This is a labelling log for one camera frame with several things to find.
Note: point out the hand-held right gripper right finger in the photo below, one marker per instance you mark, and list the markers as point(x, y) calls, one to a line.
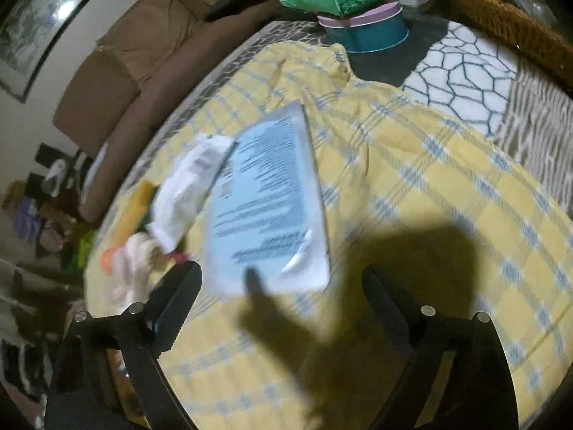
point(385, 304)

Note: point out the framed wall picture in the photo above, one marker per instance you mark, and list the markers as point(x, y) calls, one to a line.
point(40, 18)

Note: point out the small orange object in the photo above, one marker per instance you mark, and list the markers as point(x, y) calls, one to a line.
point(109, 261)

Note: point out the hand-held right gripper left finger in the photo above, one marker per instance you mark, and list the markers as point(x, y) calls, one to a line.
point(174, 304)

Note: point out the teal round tin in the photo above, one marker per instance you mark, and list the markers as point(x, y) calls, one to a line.
point(371, 33)

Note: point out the white paper sheet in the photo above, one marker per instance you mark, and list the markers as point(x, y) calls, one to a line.
point(96, 165)

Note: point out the yellow checked tablecloth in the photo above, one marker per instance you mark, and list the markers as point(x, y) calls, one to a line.
point(425, 188)

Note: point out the small white object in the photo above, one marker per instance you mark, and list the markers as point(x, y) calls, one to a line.
point(134, 264)

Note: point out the yellow sponge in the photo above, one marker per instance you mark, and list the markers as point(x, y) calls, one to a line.
point(136, 208)

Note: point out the brown sofa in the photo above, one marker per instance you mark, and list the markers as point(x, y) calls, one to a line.
point(147, 62)

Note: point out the white wrapper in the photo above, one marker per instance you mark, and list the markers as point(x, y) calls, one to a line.
point(188, 188)

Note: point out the wicker basket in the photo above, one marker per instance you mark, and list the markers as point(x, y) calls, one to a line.
point(501, 18)

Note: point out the bright green bag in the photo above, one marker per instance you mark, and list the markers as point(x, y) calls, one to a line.
point(83, 246)

